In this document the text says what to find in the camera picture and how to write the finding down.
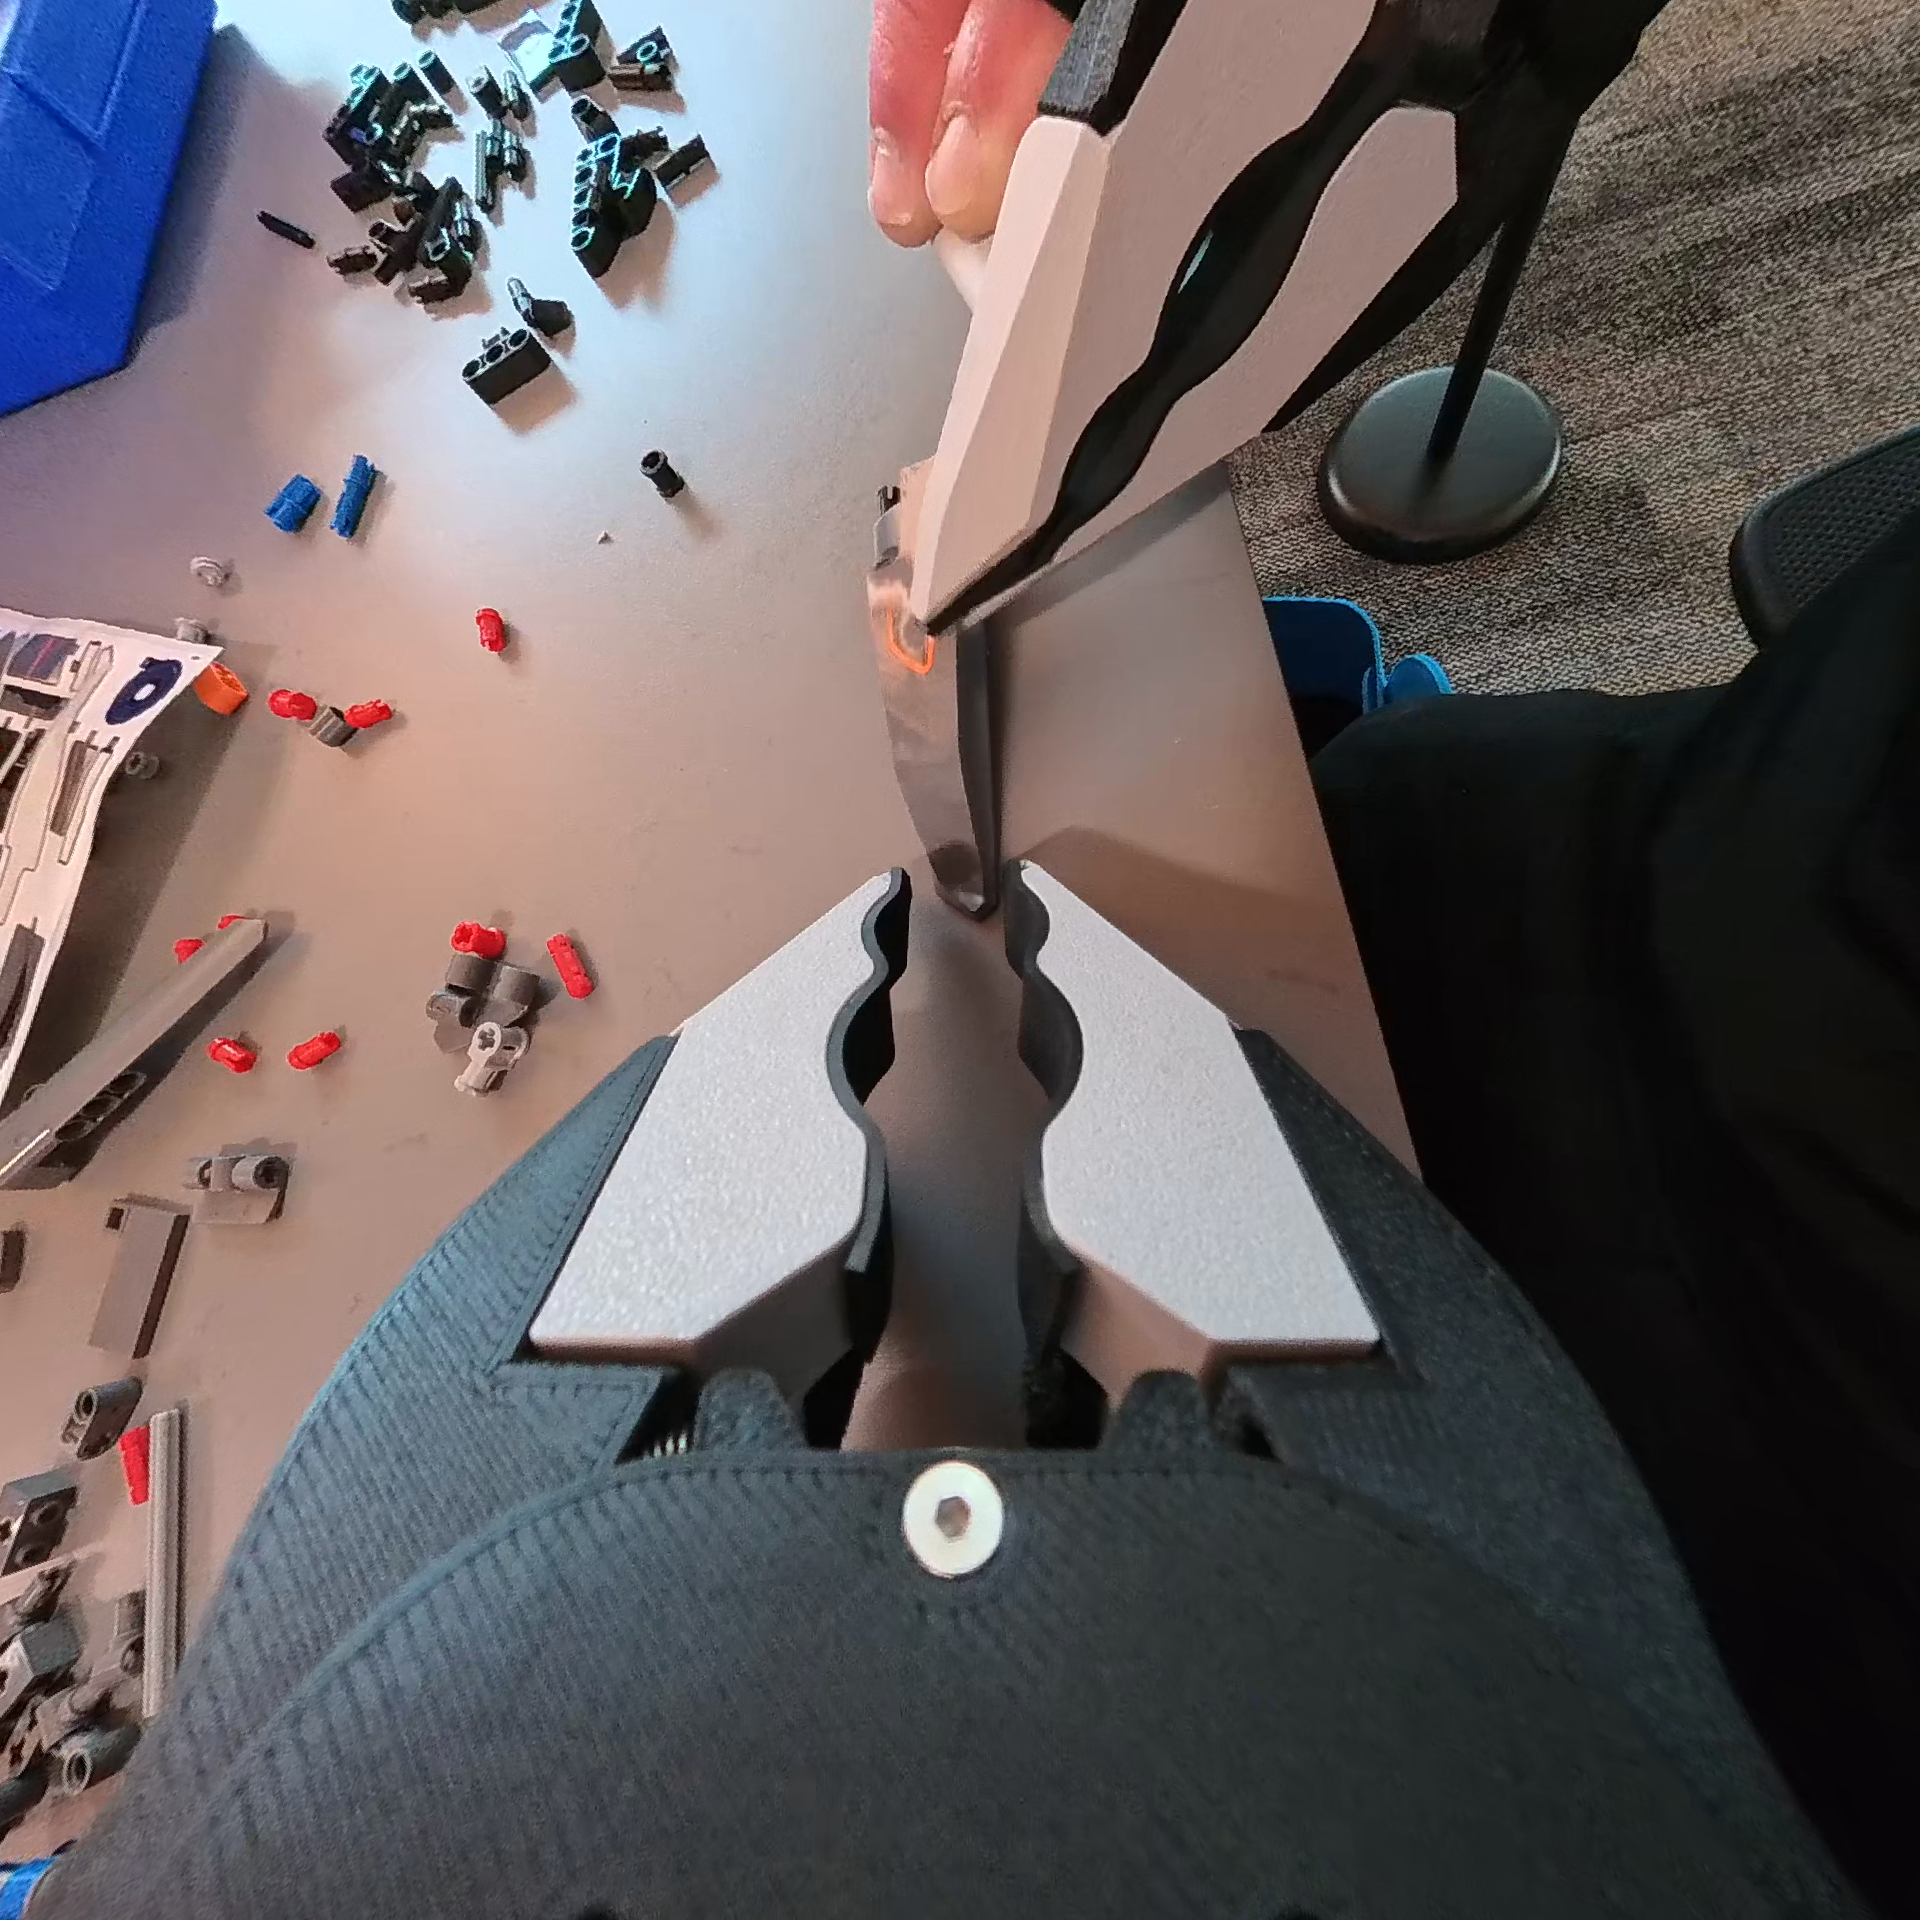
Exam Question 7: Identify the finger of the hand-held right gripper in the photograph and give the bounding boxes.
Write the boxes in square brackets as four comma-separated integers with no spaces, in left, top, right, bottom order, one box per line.
[912,0,1376,633]
[1046,105,1466,570]

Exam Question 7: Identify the blue plastic bin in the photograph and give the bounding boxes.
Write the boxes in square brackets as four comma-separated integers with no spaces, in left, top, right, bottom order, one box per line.
[0,0,220,419]

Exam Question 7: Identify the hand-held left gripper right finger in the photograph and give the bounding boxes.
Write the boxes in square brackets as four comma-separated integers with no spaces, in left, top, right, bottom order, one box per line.
[1000,861,1384,1420]

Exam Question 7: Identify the lego sticker sheet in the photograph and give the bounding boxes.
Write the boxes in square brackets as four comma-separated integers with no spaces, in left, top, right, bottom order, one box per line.
[0,609,225,1104]

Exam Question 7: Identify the grey lego panel with holes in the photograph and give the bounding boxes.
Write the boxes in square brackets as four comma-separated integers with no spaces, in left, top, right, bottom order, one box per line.
[0,913,270,1190]

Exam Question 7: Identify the dark grey lego wedge panel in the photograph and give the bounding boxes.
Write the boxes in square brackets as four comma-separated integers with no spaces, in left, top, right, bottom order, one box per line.
[865,462,1002,923]

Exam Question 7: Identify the grey lego axle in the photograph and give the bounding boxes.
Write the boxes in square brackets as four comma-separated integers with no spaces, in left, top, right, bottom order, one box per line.
[142,1408,184,1718]

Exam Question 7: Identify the pile of black lego pieces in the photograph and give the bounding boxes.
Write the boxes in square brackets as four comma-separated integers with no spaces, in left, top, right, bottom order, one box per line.
[322,0,719,339]

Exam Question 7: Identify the grey and red lego assembly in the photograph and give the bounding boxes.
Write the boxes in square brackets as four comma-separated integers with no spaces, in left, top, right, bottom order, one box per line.
[423,918,596,1098]

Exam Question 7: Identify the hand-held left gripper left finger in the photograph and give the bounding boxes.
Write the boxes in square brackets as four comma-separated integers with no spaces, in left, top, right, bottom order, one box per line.
[528,867,914,1420]

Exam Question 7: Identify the black lego beam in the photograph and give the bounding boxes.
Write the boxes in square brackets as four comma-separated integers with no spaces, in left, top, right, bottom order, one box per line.
[462,326,560,406]

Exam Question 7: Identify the flat dark grey lego plate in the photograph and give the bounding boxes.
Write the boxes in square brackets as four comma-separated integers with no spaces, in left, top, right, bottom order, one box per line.
[88,1196,193,1360]

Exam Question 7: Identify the black mesh office chair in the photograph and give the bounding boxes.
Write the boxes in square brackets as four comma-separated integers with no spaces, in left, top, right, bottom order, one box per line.
[1726,432,1920,649]

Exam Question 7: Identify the framed marker sign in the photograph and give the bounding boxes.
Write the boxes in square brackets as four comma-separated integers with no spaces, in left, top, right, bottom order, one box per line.
[1316,217,1567,570]

